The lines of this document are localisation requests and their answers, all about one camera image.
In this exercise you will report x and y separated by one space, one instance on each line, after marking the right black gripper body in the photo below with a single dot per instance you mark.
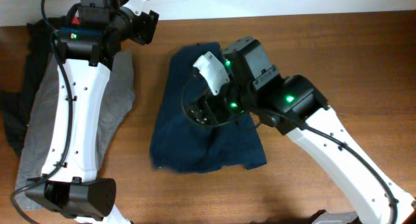
232 96

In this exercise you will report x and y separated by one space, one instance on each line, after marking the black garment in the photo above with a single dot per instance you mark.
16 106

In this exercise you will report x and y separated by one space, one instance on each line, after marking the grey folded shorts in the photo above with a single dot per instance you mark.
117 101

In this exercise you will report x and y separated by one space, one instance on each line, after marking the navy blue shorts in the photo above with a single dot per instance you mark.
182 146

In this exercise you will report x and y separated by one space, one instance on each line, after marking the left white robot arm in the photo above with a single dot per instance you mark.
84 48

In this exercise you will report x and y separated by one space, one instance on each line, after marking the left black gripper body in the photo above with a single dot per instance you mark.
139 28

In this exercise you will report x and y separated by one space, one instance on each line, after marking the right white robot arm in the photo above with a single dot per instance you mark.
243 80

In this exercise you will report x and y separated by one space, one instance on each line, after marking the red garment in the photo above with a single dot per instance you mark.
75 20

